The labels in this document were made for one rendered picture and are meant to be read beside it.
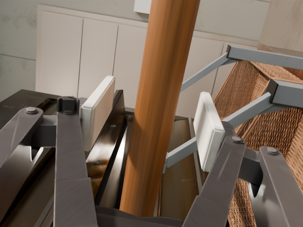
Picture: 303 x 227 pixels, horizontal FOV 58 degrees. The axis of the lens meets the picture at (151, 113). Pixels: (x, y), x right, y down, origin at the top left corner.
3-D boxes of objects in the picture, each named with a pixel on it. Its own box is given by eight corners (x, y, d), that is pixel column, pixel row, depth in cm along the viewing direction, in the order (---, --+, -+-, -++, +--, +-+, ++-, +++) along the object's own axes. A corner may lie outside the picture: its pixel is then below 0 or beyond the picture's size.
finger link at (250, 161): (227, 157, 14) (283, 166, 14) (213, 118, 19) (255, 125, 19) (220, 180, 15) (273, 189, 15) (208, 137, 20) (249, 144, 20)
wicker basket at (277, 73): (270, 179, 131) (213, 169, 131) (242, 127, 182) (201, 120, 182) (309, 82, 111) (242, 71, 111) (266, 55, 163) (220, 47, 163)
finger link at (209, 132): (213, 129, 16) (226, 131, 16) (200, 90, 22) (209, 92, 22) (201, 171, 17) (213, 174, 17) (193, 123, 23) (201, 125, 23)
